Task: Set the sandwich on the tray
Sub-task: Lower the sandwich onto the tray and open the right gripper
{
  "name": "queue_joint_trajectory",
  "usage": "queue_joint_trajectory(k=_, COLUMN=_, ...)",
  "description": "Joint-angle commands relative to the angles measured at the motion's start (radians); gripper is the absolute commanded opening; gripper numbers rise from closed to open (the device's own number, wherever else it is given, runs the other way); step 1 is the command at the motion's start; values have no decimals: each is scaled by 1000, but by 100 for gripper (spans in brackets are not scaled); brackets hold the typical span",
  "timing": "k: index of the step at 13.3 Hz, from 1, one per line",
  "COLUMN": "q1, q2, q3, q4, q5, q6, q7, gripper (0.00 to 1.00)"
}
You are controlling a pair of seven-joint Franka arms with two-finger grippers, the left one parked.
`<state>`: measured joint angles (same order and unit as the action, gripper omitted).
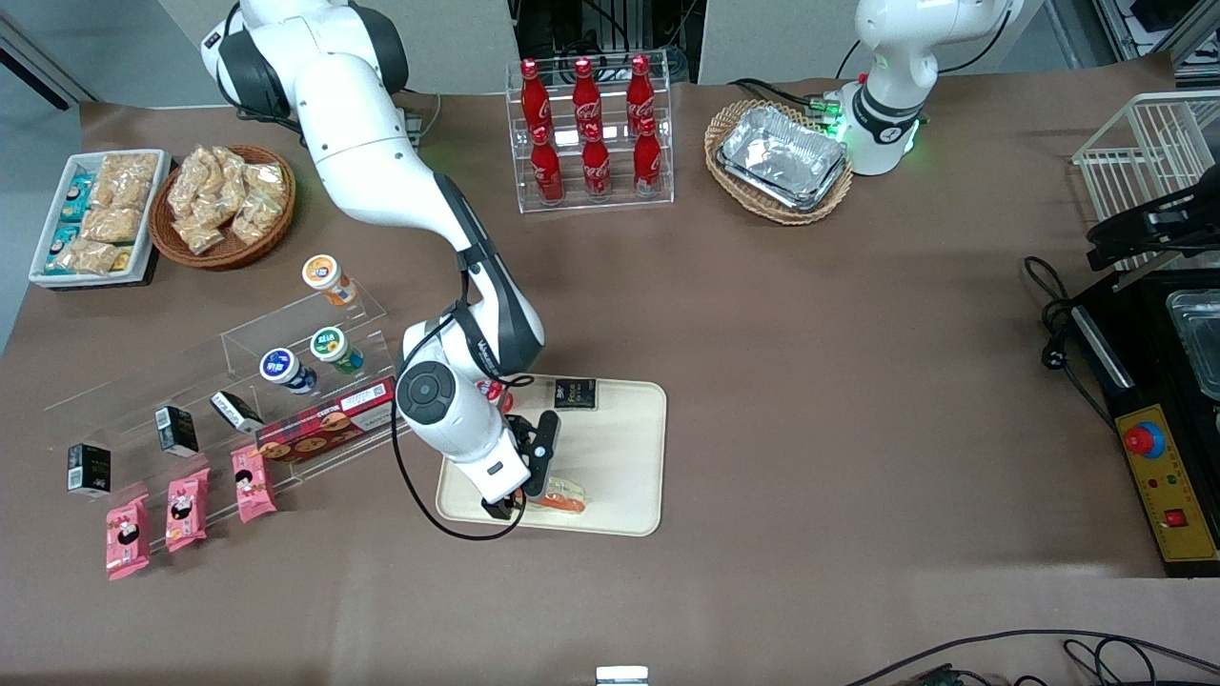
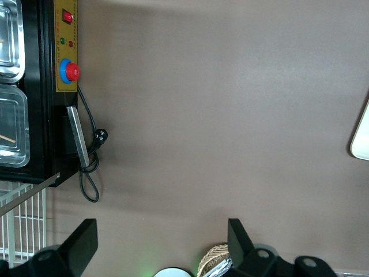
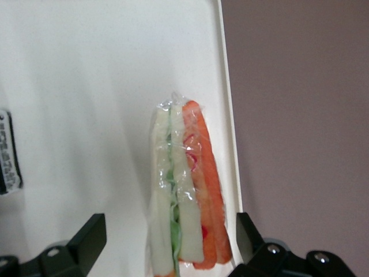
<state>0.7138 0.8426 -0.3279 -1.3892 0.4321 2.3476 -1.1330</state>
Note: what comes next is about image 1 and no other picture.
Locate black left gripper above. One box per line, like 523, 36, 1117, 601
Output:
1087, 186, 1220, 273

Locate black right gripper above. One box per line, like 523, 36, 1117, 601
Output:
480, 410, 562, 521

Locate sandwich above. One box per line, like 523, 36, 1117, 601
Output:
523, 476, 590, 516

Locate cream plastic tray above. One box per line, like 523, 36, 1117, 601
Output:
436, 370, 668, 537

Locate metal tray in machine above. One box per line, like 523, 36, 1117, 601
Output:
1167, 290, 1220, 402

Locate aluminium foil tray stack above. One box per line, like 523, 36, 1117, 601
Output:
716, 105, 850, 212

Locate white rectangular plastic tray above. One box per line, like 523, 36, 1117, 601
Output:
29, 150, 173, 288

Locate black machine with yellow panel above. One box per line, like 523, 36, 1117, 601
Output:
1072, 272, 1220, 578

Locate red cookie box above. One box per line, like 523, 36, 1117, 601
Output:
255, 376, 399, 464

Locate green lid snack cup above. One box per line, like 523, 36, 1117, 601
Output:
310, 327, 365, 374

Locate pink snack pack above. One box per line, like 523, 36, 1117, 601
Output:
105, 495, 152, 581
232, 445, 277, 524
165, 469, 211, 554

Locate blue lid snack cup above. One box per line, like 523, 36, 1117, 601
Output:
259, 349, 317, 394

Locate orange lid snack cup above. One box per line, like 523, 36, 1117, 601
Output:
302, 254, 358, 308

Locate small black carton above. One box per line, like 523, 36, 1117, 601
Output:
210, 391, 265, 436
155, 407, 199, 456
67, 444, 112, 498

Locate small clear acrylic step stand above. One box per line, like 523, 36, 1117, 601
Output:
219, 281, 392, 401

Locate clear acrylic bottle rack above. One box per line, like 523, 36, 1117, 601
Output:
505, 50, 676, 214

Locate red cola bottle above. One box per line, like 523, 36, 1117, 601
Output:
519, 59, 553, 136
530, 126, 566, 205
632, 118, 663, 195
625, 54, 657, 130
580, 124, 613, 199
571, 57, 602, 131

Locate brown wicker basket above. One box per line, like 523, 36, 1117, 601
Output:
148, 145, 297, 270

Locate light wicker basket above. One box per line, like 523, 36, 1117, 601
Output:
704, 99, 855, 227

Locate long clear acrylic step shelf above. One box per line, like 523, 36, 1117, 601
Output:
43, 367, 430, 563

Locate black power cable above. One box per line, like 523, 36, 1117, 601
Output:
1023, 255, 1118, 432

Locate white wire basket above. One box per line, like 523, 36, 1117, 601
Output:
1072, 91, 1220, 274

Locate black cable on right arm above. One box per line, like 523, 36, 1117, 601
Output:
390, 272, 528, 542

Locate black cables at left arm base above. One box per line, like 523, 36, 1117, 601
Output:
729, 76, 844, 120

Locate grey cable at right arm base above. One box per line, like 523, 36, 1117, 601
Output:
405, 91, 445, 144

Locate black cable bundle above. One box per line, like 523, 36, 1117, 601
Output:
844, 629, 1220, 686

